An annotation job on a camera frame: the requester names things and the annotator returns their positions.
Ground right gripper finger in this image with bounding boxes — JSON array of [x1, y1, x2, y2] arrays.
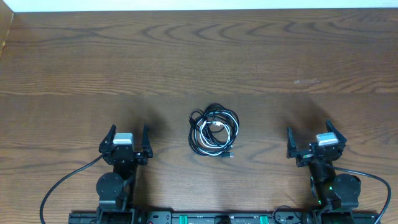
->
[[287, 128, 297, 157], [325, 119, 346, 144]]

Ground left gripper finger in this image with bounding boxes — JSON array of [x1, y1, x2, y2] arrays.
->
[[99, 124, 116, 149], [141, 125, 152, 152]]

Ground black USB cable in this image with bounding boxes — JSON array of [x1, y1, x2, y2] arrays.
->
[[188, 103, 240, 159]]

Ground white USB cable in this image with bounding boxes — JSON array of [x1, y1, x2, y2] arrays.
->
[[198, 111, 239, 156]]

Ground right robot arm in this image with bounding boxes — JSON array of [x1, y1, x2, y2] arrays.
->
[[287, 120, 361, 224]]

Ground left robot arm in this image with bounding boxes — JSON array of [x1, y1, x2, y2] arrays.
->
[[96, 125, 153, 224]]

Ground cardboard panel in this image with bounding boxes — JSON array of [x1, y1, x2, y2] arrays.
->
[[0, 0, 14, 55]]

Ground right camera cable black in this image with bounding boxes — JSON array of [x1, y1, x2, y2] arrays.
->
[[323, 161, 392, 224]]

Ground camera cable black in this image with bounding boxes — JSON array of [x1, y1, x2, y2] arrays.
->
[[39, 152, 105, 224], [323, 161, 392, 224]]

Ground left camera cable black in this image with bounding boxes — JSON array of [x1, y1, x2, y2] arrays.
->
[[39, 152, 105, 224]]

